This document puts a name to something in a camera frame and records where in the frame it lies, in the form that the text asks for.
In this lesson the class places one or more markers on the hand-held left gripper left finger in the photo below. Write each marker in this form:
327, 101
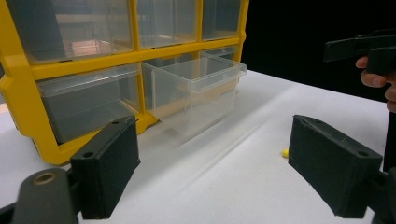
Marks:
102, 168

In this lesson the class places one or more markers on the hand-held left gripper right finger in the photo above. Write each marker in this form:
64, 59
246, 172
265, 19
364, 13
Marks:
330, 165

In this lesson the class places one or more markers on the small yellow bead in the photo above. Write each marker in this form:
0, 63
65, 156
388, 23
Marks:
285, 153

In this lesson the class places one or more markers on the yellow plastic drawer cabinet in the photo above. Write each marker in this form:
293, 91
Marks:
93, 61

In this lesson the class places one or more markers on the clear plastic drawer pulled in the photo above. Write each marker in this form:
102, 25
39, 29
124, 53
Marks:
193, 102

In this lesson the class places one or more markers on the clear plastic drawer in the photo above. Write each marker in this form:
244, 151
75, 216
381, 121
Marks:
87, 102
168, 21
221, 18
222, 52
77, 31

